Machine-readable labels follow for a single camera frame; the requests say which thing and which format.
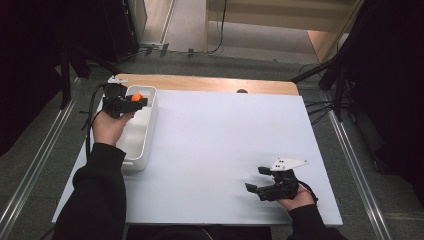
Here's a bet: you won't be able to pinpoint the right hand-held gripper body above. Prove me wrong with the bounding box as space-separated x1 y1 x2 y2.
257 157 310 202

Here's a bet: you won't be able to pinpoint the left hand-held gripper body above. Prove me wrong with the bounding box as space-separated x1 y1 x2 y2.
101 75 135 120

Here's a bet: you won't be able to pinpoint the long white plastic tray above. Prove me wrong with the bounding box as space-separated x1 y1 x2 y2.
114 85 159 173

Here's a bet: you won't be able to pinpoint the person's right hand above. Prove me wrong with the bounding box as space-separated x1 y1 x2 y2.
275 183 317 212

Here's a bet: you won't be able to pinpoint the person's left hand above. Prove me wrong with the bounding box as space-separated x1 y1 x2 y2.
91 108 136 148

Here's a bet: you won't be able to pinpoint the white board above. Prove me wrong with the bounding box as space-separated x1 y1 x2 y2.
51 87 344 227

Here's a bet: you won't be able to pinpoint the black metal stand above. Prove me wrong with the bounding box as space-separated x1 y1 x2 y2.
289 46 349 123
59 44 92 110

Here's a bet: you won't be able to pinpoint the wooden table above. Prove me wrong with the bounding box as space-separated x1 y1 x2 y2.
114 73 300 97

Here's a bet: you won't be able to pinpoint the black cabinet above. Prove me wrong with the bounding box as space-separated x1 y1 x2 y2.
98 0 142 64

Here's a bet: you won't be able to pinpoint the right hand-held gripper cable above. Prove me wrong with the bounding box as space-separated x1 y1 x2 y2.
297 179 320 204

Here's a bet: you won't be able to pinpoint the hand-held gripper cable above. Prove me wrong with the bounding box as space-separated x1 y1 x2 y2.
81 83 108 162
297 179 320 204

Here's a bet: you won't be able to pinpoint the left hand-held gripper cable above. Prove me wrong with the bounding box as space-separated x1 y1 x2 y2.
81 83 108 162

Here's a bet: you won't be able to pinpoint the metal floor rail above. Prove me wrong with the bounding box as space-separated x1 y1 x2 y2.
327 109 394 240
0 77 83 234

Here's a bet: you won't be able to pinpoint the black floor cables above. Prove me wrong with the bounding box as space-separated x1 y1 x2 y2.
303 98 335 126

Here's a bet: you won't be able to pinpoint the hanging black cable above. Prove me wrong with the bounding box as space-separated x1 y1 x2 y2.
203 0 229 55

